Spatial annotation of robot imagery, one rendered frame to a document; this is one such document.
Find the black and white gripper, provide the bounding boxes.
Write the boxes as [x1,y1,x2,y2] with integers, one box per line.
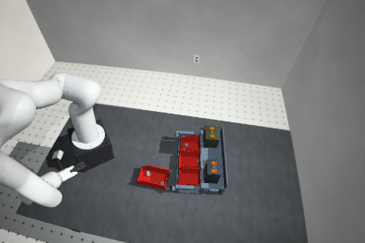
[54,161,86,183]

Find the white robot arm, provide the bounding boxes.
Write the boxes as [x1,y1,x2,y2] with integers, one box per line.
[0,73,105,208]

